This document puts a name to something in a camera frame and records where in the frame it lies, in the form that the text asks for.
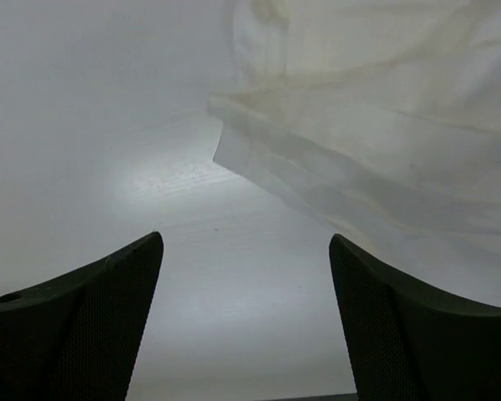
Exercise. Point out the white pleated skirt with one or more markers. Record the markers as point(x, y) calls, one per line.
point(382, 118)

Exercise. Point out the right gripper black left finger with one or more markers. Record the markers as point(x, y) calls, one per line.
point(77, 336)

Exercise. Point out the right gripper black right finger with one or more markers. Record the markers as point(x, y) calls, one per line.
point(409, 340)

